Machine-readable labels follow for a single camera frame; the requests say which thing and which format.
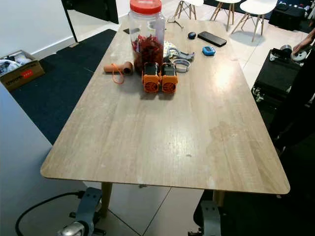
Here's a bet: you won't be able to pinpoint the clear plastic jar red lid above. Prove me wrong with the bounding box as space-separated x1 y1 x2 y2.
128 0 166 65

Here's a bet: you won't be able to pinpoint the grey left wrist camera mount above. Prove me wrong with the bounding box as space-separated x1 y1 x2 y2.
79 187 104 227

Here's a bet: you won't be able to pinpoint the person in black clothes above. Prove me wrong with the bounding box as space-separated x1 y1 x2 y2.
268 47 315 153

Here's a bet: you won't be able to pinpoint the white hook board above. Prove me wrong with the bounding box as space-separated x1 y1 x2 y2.
0 83 85 236

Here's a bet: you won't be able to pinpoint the black floor mat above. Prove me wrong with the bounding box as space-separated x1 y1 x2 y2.
192 147 315 236

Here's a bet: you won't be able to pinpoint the person's hand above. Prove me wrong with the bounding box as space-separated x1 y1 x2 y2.
293 37 314 54

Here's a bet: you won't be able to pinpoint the orange cord loop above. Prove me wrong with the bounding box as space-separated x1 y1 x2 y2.
111 63 126 85

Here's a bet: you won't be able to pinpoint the open cardboard box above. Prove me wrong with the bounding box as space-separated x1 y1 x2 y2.
0 51 45 92

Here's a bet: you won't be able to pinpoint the small blue round device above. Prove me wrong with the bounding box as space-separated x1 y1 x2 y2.
202 46 217 57

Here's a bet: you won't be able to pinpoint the dark carpet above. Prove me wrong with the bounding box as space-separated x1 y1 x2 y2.
10 29 118 145

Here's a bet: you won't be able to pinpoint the clear tape ring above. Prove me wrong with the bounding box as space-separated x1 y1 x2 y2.
173 59 191 73

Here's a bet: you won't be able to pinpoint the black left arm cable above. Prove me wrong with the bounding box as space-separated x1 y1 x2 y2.
16 191 85 236

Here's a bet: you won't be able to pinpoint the black bag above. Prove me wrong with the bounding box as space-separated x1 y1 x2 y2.
268 1 310 31

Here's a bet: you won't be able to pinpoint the light wooden table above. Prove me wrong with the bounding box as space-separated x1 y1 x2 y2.
40 19 291 217

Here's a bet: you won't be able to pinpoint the brown cardboard tube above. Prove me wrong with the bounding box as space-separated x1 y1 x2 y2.
103 61 133 76

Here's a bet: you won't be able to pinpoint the white chair wooden legs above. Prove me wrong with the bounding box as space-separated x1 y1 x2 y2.
231 0 279 43
208 0 239 25
172 0 202 20

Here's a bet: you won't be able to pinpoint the black smartphone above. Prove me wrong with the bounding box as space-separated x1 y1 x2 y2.
197 31 227 48

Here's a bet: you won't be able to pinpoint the black equipment case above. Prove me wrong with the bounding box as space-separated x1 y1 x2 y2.
251 48 301 106

